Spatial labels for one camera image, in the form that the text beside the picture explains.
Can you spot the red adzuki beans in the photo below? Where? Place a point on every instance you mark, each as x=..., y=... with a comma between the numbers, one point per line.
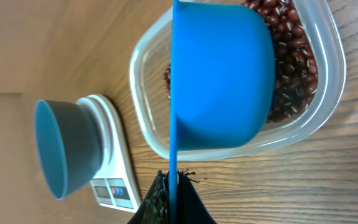
x=294, y=63

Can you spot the clear plastic container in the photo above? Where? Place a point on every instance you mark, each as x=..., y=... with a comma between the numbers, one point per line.
x=151, y=57

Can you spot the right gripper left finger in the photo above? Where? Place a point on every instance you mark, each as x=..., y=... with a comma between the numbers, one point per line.
x=154, y=208

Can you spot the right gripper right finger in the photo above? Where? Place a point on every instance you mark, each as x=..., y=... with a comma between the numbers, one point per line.
x=190, y=208

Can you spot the blue plastic measuring scoop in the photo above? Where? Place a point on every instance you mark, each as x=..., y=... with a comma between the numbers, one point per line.
x=222, y=78

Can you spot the white digital kitchen scale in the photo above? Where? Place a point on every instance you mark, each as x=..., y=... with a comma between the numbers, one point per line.
x=114, y=185

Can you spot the teal blue bowl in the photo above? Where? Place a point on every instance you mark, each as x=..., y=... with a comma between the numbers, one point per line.
x=68, y=146

